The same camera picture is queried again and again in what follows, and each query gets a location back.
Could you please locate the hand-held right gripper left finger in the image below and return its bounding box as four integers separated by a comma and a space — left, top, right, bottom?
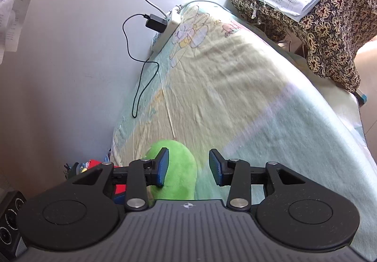
66, 147, 170, 212

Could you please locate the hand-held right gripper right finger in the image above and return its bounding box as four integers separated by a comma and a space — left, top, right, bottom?
209, 148, 313, 211

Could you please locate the green plush toy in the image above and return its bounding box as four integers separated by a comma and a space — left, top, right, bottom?
146, 140, 198, 200

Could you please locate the red cardboard box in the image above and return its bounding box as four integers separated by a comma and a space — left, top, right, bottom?
88, 158, 128, 199

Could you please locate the green yellow printed bed sheet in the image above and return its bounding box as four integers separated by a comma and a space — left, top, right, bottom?
110, 0, 369, 259

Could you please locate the black charger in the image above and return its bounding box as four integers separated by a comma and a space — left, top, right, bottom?
144, 14, 168, 33

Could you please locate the white power strip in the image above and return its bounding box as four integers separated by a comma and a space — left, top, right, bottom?
164, 6, 185, 26

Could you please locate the small teal object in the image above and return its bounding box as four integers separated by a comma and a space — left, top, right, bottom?
356, 89, 368, 107

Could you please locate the brown floral cloth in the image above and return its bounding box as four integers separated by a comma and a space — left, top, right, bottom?
229, 0, 377, 93

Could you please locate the black charger cable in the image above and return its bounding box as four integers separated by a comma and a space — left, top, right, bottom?
122, 13, 160, 119

